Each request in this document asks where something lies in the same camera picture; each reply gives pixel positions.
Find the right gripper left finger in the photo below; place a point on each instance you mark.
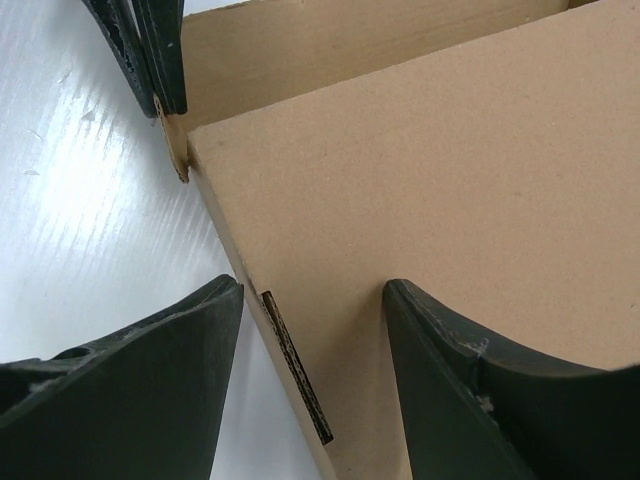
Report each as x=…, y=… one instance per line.
x=144, y=402

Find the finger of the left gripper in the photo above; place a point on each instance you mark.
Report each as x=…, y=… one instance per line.
x=116, y=22
x=159, y=69

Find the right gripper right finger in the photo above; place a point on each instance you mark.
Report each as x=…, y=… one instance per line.
x=477, y=405

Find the large cardboard box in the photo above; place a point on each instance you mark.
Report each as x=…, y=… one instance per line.
x=486, y=151

